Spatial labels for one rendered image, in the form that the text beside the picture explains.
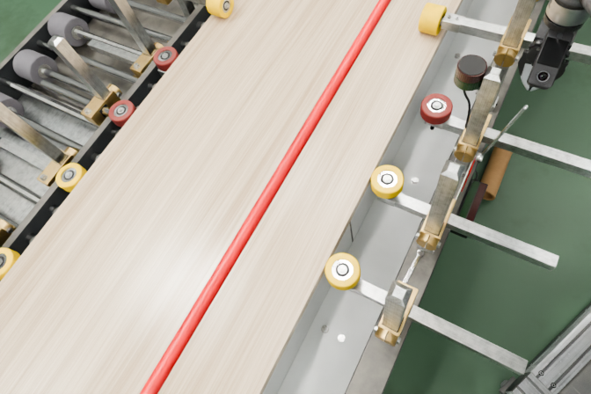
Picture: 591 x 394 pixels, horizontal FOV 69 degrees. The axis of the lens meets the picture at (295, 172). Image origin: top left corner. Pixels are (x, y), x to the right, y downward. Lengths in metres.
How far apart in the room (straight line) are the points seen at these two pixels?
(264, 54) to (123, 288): 0.77
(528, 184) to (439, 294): 0.65
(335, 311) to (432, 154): 0.58
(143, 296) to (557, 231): 1.66
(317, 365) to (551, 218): 1.28
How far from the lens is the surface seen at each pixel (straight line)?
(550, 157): 1.23
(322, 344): 1.26
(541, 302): 2.01
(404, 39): 1.35
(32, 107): 1.94
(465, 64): 0.99
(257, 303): 1.02
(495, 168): 2.09
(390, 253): 1.31
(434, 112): 1.18
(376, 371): 1.17
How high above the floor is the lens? 1.87
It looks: 61 degrees down
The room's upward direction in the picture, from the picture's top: 19 degrees counter-clockwise
